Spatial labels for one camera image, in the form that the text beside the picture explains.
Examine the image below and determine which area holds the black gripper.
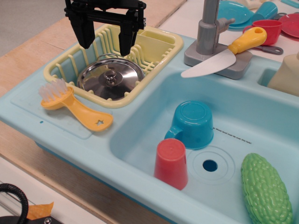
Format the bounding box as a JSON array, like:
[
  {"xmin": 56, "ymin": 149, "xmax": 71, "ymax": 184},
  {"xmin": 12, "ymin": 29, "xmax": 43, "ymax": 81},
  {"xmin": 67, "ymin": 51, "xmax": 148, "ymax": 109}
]
[{"xmin": 64, "ymin": 0, "xmax": 146, "ymax": 56}]

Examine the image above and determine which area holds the shiny steel pot lid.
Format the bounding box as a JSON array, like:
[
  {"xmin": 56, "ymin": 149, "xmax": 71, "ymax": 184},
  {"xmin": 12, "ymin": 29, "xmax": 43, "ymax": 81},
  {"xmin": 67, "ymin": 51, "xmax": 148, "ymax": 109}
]
[{"xmin": 77, "ymin": 58, "xmax": 145, "ymax": 100}]

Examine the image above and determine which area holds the pale yellow dish rack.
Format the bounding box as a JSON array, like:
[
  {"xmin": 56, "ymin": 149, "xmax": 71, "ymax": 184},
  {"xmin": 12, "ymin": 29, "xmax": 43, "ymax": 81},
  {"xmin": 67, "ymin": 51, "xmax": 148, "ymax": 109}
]
[{"xmin": 43, "ymin": 25, "xmax": 184, "ymax": 108}]

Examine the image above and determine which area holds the yellow dish brush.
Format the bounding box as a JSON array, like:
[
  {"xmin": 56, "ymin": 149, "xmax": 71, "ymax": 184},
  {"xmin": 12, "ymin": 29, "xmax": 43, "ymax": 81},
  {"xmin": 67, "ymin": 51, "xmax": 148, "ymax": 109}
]
[{"xmin": 38, "ymin": 79, "xmax": 114, "ymax": 132}]

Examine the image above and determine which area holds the grey toy faucet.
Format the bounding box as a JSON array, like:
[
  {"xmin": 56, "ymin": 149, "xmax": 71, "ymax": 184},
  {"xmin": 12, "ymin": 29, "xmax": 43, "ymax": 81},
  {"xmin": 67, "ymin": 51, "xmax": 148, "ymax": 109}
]
[{"xmin": 184, "ymin": 0, "xmax": 253, "ymax": 79}]

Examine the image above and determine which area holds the blue toy mug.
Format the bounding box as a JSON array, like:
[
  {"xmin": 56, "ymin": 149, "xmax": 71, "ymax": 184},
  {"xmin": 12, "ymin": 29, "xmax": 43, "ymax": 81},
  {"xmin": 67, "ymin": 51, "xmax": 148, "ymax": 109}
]
[{"xmin": 165, "ymin": 101, "xmax": 214, "ymax": 150}]

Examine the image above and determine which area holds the teal plastic plate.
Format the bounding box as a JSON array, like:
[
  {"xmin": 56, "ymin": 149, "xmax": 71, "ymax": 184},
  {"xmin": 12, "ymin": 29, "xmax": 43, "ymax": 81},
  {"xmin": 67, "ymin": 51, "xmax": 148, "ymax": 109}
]
[{"xmin": 217, "ymin": 0, "xmax": 254, "ymax": 30}]

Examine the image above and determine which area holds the light blue toy sink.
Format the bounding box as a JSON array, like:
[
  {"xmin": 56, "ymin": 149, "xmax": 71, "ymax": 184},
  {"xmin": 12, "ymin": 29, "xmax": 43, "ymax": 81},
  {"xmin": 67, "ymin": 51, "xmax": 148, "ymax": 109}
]
[{"xmin": 0, "ymin": 23, "xmax": 299, "ymax": 224}]

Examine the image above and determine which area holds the cream plastic object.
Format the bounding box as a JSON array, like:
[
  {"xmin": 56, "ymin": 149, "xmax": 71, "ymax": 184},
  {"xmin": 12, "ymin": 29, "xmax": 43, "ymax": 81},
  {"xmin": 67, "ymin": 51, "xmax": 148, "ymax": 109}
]
[{"xmin": 235, "ymin": 0, "xmax": 267, "ymax": 10}]

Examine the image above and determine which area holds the red plastic cup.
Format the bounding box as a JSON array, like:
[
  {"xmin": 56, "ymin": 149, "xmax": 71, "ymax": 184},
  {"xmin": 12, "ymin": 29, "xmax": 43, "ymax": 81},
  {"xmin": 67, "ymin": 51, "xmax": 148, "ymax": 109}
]
[{"xmin": 154, "ymin": 139, "xmax": 188, "ymax": 190}]

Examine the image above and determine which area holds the teal plastic cup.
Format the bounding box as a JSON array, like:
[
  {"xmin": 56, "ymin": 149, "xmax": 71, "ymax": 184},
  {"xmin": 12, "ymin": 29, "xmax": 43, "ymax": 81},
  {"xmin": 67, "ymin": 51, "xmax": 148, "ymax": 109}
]
[{"xmin": 251, "ymin": 1, "xmax": 278, "ymax": 22}]

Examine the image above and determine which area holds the red toy mug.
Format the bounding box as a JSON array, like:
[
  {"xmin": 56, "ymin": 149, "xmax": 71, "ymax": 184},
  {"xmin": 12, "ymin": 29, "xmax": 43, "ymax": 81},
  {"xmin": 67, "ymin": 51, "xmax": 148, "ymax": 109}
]
[{"xmin": 242, "ymin": 20, "xmax": 282, "ymax": 45}]

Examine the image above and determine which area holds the grey toy utensil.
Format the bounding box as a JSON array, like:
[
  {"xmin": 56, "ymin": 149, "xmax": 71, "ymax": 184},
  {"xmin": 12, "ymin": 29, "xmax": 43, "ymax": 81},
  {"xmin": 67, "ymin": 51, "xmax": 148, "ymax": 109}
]
[{"xmin": 253, "ymin": 45, "xmax": 284, "ymax": 55}]

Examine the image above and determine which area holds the red plastic plate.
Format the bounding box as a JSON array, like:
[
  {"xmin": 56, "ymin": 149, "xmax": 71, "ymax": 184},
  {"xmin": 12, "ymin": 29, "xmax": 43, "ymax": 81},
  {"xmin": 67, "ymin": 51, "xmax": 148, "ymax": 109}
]
[{"xmin": 279, "ymin": 13, "xmax": 299, "ymax": 38}]

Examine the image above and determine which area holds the cream plastic bottle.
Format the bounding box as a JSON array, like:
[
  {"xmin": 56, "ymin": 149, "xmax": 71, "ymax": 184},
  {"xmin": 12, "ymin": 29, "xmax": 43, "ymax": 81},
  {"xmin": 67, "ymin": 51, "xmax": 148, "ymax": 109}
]
[{"xmin": 267, "ymin": 53, "xmax": 299, "ymax": 97}]

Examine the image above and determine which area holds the orange tape piece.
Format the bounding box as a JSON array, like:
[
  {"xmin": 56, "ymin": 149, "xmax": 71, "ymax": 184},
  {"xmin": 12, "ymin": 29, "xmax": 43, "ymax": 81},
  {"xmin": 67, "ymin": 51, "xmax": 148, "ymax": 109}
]
[{"xmin": 27, "ymin": 202, "xmax": 54, "ymax": 220}]

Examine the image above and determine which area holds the green toy bitter gourd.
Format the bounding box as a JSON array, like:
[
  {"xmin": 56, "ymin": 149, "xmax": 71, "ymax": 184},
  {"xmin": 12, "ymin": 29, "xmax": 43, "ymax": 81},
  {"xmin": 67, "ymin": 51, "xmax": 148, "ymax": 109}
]
[{"xmin": 241, "ymin": 153, "xmax": 293, "ymax": 224}]

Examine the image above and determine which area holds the yellow handled toy knife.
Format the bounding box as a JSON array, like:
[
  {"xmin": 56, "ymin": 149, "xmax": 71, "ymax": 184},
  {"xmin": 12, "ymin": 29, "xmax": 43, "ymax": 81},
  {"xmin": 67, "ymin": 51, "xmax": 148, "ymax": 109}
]
[{"xmin": 181, "ymin": 27, "xmax": 267, "ymax": 78}]

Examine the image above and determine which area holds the black cable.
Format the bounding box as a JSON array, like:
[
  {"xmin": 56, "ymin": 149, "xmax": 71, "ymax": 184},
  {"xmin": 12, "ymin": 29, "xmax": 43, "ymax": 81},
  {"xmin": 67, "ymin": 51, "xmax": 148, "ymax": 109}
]
[{"xmin": 0, "ymin": 183, "xmax": 29, "ymax": 221}]

